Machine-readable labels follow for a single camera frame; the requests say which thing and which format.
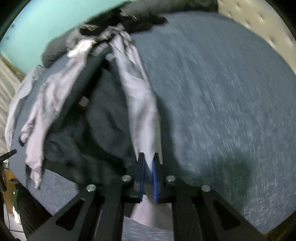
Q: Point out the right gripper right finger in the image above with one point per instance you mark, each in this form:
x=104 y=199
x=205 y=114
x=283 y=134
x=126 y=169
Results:
x=199 y=213

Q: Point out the dark grey rolled duvet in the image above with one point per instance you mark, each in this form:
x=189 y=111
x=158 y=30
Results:
x=66 y=42

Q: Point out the black garment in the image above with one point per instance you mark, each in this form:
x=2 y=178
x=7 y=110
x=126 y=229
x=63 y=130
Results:
x=115 y=17

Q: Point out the wooden frame by curtain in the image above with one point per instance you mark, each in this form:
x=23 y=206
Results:
x=19 y=74

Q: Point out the light grey zip jacket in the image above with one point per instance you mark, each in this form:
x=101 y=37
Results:
x=92 y=118

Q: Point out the light grey blanket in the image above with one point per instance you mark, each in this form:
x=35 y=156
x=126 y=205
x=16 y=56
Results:
x=17 y=102

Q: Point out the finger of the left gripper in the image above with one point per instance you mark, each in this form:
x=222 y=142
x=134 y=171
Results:
x=7 y=155

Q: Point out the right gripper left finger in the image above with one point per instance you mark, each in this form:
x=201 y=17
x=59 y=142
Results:
x=96 y=213

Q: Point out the cream tufted headboard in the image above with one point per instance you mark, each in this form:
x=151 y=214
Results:
x=265 y=20

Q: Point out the white garment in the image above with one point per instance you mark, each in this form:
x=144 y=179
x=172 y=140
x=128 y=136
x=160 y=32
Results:
x=83 y=47

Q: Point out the beige striped curtain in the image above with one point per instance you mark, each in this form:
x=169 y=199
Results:
x=9 y=84

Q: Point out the blue bed sheet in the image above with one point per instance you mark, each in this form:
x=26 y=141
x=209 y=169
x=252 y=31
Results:
x=227 y=102

